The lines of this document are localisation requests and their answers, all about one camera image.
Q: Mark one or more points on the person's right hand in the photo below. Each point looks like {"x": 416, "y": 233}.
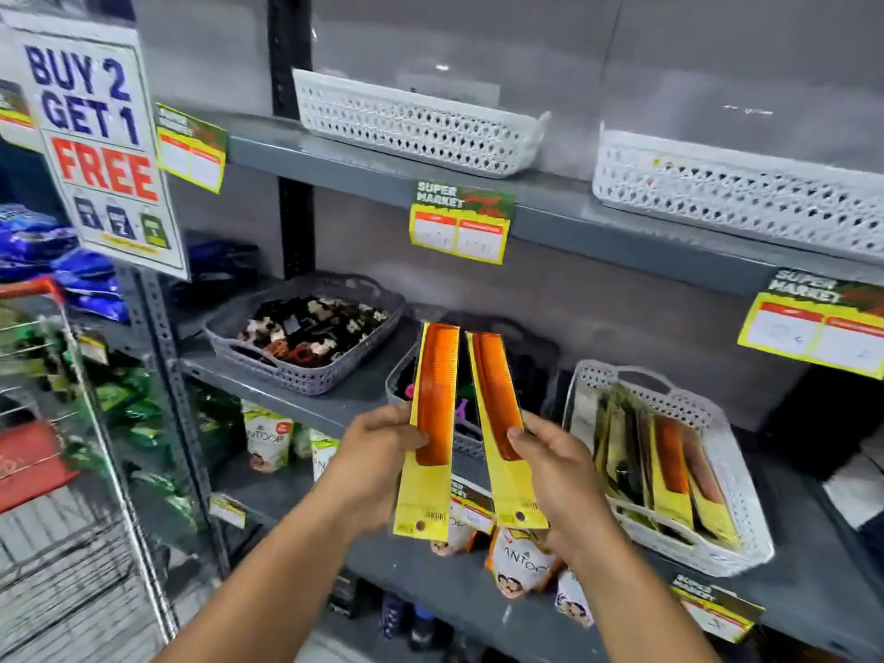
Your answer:
{"x": 563, "y": 490}

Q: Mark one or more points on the person's left hand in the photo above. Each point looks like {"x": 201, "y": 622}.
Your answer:
{"x": 352, "y": 469}

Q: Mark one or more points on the person's left thumb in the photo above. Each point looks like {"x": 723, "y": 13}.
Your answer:
{"x": 404, "y": 440}

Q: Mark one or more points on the person's right thumb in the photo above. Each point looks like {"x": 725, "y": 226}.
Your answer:
{"x": 526, "y": 448}

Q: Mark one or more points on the orange comb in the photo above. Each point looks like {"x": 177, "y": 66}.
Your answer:
{"x": 435, "y": 379}
{"x": 496, "y": 386}

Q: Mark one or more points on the person's left forearm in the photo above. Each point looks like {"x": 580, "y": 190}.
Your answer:
{"x": 269, "y": 586}

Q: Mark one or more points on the person's right forearm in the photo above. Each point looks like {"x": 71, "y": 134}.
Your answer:
{"x": 635, "y": 607}

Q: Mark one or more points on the dark grey plastic basket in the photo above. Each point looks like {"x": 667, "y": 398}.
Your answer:
{"x": 469, "y": 434}

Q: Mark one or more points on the yellow green price label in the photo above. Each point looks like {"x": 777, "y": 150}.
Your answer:
{"x": 461, "y": 224}
{"x": 14, "y": 117}
{"x": 715, "y": 607}
{"x": 192, "y": 148}
{"x": 228, "y": 510}
{"x": 473, "y": 507}
{"x": 815, "y": 324}

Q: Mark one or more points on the white green pouch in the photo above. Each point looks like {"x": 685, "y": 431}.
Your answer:
{"x": 323, "y": 455}
{"x": 266, "y": 438}

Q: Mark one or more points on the black comb in gold pack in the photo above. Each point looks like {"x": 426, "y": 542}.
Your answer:
{"x": 621, "y": 441}

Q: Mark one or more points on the white orange pouch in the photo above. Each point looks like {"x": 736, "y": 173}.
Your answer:
{"x": 518, "y": 566}
{"x": 452, "y": 542}

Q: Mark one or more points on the pile of hair clips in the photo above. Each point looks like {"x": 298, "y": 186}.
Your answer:
{"x": 311, "y": 331}

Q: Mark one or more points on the brown comb on yellow card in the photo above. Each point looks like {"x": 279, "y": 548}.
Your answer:
{"x": 708, "y": 483}
{"x": 670, "y": 469}

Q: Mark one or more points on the white pouch with face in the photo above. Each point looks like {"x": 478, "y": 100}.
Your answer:
{"x": 574, "y": 604}

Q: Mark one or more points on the dark bottle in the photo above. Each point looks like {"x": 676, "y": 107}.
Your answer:
{"x": 393, "y": 614}
{"x": 422, "y": 628}

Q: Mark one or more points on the grey metal shelving unit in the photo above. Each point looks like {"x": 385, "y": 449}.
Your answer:
{"x": 621, "y": 227}

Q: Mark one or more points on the dark blue packets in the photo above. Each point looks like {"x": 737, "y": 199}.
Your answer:
{"x": 221, "y": 258}

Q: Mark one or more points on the row of green packets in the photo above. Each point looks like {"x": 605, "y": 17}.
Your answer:
{"x": 138, "y": 414}

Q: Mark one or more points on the white lattice plastic basket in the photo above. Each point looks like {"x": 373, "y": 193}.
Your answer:
{"x": 414, "y": 124}
{"x": 746, "y": 189}

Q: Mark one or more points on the white box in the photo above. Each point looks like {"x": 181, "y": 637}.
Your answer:
{"x": 856, "y": 483}

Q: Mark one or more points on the red bag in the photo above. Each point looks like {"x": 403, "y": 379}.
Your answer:
{"x": 27, "y": 466}

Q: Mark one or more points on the stack of blue packets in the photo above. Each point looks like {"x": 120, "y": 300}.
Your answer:
{"x": 48, "y": 255}

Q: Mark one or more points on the white promotion sign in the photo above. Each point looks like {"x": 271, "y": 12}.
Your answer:
{"x": 97, "y": 144}

